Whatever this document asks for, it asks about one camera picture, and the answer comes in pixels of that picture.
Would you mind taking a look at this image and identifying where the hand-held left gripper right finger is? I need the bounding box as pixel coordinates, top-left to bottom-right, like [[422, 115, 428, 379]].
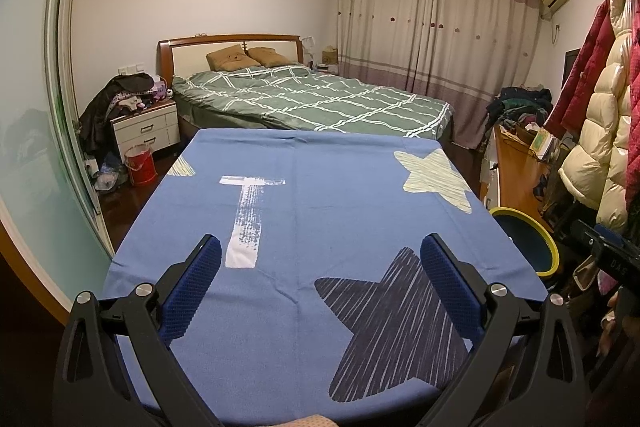
[[419, 233, 589, 427]]

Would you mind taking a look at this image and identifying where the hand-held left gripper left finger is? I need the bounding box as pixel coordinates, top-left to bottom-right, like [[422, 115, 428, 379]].
[[52, 234, 224, 427]]

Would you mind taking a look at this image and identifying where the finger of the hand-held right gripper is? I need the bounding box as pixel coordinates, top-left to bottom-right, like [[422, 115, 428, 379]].
[[570, 218, 608, 254]]

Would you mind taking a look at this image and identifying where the yellow-rimmed dark trash bin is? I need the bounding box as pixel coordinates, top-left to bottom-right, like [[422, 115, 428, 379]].
[[489, 207, 559, 279]]

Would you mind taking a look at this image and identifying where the wooden desk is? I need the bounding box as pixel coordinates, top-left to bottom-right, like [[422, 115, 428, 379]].
[[480, 124, 556, 228]]

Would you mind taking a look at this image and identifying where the green book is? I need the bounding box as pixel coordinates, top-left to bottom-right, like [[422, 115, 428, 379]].
[[530, 129, 551, 156]]

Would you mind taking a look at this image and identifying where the cream puffer jacket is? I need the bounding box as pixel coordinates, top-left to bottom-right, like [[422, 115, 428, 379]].
[[557, 32, 633, 233]]

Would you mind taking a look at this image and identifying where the red bucket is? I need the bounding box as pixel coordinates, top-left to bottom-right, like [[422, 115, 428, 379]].
[[124, 144, 159, 186]]

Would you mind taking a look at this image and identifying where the blue star-print tablecloth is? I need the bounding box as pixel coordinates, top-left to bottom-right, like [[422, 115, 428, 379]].
[[102, 128, 550, 409]]

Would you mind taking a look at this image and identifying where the plastic bags heap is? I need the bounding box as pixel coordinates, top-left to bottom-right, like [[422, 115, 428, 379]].
[[90, 159, 129, 194]]

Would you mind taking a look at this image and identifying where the dark clothes heap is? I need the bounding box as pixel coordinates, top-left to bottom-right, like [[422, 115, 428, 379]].
[[486, 86, 553, 128]]

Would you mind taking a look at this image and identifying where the wooden bed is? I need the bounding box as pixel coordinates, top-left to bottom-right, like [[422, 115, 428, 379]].
[[157, 34, 456, 144]]

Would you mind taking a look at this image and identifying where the black flat screen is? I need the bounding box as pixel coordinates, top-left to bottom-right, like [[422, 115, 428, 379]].
[[562, 48, 582, 88]]

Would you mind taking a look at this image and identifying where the white nightstand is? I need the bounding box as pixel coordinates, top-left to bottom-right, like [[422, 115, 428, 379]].
[[110, 101, 181, 152]]

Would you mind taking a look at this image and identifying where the dark jacket pile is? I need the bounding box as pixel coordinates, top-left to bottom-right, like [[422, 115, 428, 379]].
[[79, 73, 156, 155]]

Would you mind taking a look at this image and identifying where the colourful clothes pile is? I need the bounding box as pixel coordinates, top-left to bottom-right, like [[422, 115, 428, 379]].
[[112, 79, 176, 112]]

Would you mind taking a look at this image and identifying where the green checked quilt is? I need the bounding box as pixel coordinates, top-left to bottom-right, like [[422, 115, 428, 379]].
[[172, 64, 451, 138]]

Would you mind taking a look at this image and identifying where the glass sliding wardrobe door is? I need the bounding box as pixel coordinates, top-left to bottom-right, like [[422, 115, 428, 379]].
[[0, 0, 116, 323]]

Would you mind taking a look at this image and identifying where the brown pillow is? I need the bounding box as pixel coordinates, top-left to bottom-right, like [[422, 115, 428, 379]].
[[206, 48, 261, 72], [247, 47, 293, 68]]

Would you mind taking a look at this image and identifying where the pink and white curtain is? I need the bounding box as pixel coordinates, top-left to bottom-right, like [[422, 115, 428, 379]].
[[334, 0, 545, 150]]

